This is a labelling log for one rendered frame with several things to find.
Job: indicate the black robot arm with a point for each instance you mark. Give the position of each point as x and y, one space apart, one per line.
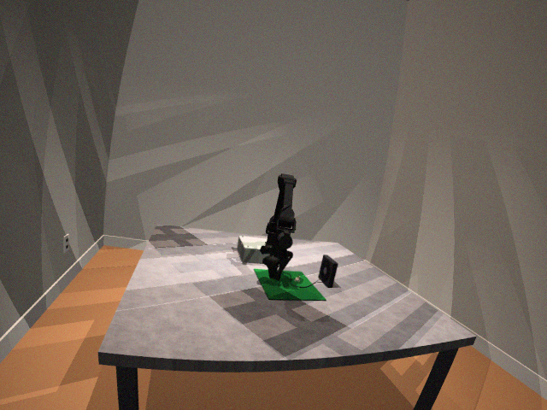
279 227

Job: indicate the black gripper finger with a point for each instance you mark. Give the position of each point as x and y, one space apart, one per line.
271 270
283 263

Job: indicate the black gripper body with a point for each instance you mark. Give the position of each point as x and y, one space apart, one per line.
278 254

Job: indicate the green flat board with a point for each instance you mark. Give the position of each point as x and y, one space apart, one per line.
284 291

